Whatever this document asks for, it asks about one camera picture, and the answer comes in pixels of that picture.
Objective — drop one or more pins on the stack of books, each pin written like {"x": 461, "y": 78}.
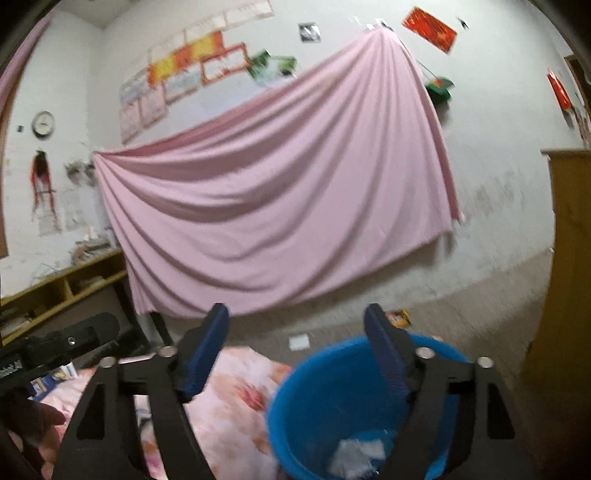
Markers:
{"x": 90, "y": 249}

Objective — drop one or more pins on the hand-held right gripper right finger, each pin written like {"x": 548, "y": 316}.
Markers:
{"x": 388, "y": 364}

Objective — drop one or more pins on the round wall clock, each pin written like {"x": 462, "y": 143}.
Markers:
{"x": 44, "y": 123}

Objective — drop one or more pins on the red wall poster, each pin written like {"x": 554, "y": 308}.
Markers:
{"x": 429, "y": 25}

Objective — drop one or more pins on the silver plastic bag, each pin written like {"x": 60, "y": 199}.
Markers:
{"x": 355, "y": 454}

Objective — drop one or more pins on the orange snack packet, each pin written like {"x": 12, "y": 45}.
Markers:
{"x": 399, "y": 318}

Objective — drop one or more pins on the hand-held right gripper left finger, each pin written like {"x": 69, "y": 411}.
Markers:
{"x": 205, "y": 364}

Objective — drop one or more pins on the red hanging packet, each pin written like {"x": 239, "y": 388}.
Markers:
{"x": 559, "y": 90}

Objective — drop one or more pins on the green wall photo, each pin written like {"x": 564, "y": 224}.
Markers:
{"x": 281, "y": 67}
{"x": 259, "y": 62}

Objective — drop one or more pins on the black and white wall photo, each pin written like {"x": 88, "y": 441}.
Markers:
{"x": 308, "y": 32}

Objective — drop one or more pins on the blue plastic bucket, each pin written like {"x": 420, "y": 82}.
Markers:
{"x": 332, "y": 392}

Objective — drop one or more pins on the floral blanket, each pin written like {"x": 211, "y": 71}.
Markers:
{"x": 231, "y": 415}

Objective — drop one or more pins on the wooden cabinet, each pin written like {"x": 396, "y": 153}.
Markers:
{"x": 568, "y": 254}

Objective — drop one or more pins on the metal wall shelf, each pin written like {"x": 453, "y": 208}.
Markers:
{"x": 78, "y": 168}

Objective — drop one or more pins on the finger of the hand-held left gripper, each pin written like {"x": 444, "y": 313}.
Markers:
{"x": 83, "y": 332}

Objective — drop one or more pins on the wooden shelf desk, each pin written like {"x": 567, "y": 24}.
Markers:
{"x": 55, "y": 286}

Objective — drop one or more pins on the pink curtain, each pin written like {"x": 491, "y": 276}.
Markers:
{"x": 18, "y": 60}

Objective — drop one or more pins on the person's left hand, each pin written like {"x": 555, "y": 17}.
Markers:
{"x": 27, "y": 424}

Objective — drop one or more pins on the red tassel ornament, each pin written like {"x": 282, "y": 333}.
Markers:
{"x": 41, "y": 180}

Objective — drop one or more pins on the green hanging pouch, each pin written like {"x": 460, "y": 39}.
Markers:
{"x": 438, "y": 87}

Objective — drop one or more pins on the pink hanging bed sheet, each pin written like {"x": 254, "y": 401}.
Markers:
{"x": 277, "y": 184}

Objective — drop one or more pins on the white paper scrap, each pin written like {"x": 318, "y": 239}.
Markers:
{"x": 299, "y": 341}

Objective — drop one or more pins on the group of wall certificates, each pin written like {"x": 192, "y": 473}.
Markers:
{"x": 184, "y": 55}

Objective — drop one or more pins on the paper wall calendar sheet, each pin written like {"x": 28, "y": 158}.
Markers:
{"x": 48, "y": 217}
{"x": 74, "y": 212}

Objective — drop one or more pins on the small black wall hook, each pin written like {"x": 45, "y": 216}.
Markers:
{"x": 461, "y": 22}

